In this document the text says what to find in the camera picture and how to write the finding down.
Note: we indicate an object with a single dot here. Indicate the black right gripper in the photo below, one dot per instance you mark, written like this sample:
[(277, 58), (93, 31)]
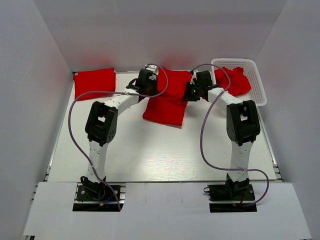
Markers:
[(188, 95)]

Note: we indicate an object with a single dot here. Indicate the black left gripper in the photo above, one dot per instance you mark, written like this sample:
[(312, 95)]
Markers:
[(154, 92)]

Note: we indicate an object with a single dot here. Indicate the red t-shirt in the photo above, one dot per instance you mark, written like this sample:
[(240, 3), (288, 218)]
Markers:
[(94, 80), (168, 108), (239, 83)]

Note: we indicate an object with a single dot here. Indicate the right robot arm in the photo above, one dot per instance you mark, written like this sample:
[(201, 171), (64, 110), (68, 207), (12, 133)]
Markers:
[(242, 122)]

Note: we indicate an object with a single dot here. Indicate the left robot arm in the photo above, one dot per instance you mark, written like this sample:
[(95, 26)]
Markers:
[(101, 125)]

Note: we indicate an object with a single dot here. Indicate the crumpled red t-shirt in basket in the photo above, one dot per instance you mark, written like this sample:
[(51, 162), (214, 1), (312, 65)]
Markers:
[(239, 83)]

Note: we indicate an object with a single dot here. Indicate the white plastic basket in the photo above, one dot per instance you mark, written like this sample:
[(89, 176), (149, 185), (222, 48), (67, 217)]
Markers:
[(250, 70)]

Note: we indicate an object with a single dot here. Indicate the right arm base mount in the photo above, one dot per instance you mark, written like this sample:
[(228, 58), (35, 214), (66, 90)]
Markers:
[(221, 201)]

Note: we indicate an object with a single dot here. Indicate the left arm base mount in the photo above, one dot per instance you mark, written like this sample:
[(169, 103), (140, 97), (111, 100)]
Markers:
[(86, 200)]

